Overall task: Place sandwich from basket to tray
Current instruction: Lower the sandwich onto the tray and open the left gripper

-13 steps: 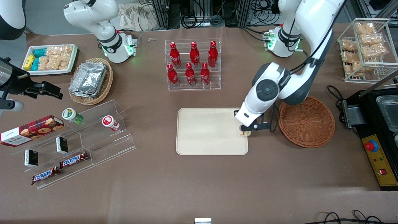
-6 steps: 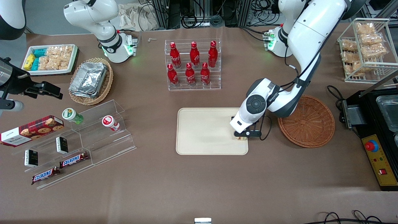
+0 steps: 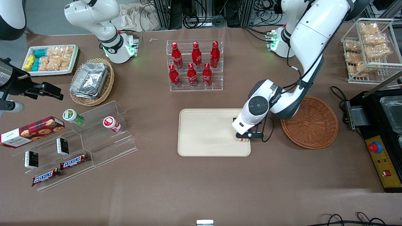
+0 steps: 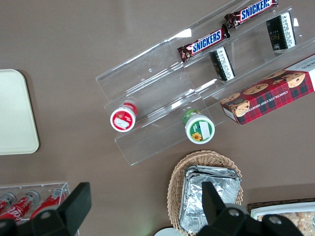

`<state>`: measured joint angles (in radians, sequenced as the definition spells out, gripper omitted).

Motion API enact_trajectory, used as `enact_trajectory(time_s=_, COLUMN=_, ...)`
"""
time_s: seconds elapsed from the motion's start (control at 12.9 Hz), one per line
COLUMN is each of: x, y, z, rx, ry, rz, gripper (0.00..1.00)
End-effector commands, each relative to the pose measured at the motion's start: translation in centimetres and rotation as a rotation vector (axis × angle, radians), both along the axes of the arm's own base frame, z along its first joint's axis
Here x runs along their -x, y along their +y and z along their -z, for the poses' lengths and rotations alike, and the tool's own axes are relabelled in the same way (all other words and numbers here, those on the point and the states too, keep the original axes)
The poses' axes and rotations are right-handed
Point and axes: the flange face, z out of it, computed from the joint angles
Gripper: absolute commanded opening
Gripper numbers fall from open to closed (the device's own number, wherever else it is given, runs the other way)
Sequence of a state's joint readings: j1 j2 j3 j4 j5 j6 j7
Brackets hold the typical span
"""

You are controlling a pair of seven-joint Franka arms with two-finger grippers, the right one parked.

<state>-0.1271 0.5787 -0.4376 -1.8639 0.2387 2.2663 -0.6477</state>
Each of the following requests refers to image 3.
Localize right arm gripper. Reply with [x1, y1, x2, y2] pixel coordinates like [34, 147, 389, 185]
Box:
[0, 71, 63, 100]

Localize red cap drink bottle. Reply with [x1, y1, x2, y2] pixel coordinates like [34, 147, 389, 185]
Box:
[103, 116, 122, 133]

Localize white rectangular snack tray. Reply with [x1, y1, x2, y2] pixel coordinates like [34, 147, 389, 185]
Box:
[21, 45, 79, 77]

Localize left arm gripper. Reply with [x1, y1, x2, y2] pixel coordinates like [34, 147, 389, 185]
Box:
[232, 109, 264, 140]

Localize white wire rack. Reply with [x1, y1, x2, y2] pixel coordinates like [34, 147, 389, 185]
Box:
[341, 18, 402, 84]

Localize beige crumpled cloth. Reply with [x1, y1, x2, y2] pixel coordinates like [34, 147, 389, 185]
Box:
[119, 3, 162, 32]

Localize small black box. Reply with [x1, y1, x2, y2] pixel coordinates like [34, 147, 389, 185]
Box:
[24, 151, 39, 170]
[56, 138, 69, 156]

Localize black floor cable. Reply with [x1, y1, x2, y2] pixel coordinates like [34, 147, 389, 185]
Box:
[314, 212, 390, 226]

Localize red cola bottle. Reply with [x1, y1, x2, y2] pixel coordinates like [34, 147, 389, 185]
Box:
[171, 42, 183, 69]
[210, 41, 220, 68]
[169, 64, 181, 88]
[187, 63, 198, 87]
[192, 41, 202, 68]
[203, 63, 213, 86]

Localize oval light wicker basket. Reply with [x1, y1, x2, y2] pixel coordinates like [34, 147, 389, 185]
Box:
[69, 58, 115, 107]

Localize stacked aluminium foil containers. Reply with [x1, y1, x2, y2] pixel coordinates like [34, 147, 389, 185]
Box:
[70, 62, 109, 99]

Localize coiled black cable bundle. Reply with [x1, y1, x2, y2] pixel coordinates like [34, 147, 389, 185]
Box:
[183, 13, 208, 29]

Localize clear acrylic stepped shelf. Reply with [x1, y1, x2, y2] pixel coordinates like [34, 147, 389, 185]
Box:
[12, 100, 139, 192]

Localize clear acrylic bottle rack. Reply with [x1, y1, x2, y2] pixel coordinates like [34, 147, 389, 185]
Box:
[166, 39, 224, 92]

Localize black machine cable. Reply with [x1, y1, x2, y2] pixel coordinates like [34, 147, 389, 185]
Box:
[330, 86, 349, 110]

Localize cream plastic serving tray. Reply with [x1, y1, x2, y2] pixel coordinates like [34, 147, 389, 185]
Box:
[178, 109, 252, 157]

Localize Snickers chocolate bar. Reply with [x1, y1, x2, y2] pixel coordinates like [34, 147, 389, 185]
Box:
[31, 168, 62, 187]
[60, 153, 90, 170]

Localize red tartan cookie box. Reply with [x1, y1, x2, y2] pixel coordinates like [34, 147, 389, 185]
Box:
[0, 116, 65, 148]

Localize clear container on machine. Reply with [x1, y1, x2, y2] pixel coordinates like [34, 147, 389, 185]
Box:
[379, 96, 402, 134]

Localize black machine with yellow panel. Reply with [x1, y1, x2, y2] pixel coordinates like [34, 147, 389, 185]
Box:
[349, 75, 402, 193]

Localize yellow snack packet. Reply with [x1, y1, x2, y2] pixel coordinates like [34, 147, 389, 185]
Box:
[24, 54, 35, 71]

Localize green cap drink bottle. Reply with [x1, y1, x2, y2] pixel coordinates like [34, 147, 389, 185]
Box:
[62, 109, 85, 126]

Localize round brown wicker basket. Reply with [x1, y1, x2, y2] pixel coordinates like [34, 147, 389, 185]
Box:
[280, 96, 339, 149]

